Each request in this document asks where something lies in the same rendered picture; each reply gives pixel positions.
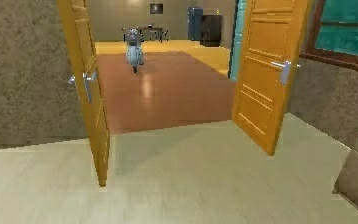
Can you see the pale blue scooter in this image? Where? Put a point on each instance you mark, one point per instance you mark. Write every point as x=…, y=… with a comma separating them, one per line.
x=134, y=53

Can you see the dark table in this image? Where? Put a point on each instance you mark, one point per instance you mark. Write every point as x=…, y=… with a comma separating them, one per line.
x=153, y=32

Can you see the dark brown cabinet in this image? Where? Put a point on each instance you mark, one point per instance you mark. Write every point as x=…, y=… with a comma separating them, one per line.
x=211, y=30

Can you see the blue fridge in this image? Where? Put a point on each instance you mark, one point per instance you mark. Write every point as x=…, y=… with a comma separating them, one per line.
x=195, y=22

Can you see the teal room door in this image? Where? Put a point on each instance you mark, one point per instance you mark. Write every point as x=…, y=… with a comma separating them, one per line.
x=237, y=40

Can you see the orange room door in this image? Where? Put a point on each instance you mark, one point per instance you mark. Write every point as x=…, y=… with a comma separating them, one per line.
x=267, y=66
x=87, y=83

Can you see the brown framed window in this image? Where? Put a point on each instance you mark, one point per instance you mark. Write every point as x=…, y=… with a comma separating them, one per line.
x=345, y=28

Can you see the dark framed wall picture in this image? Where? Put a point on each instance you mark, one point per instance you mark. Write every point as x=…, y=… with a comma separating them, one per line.
x=156, y=8

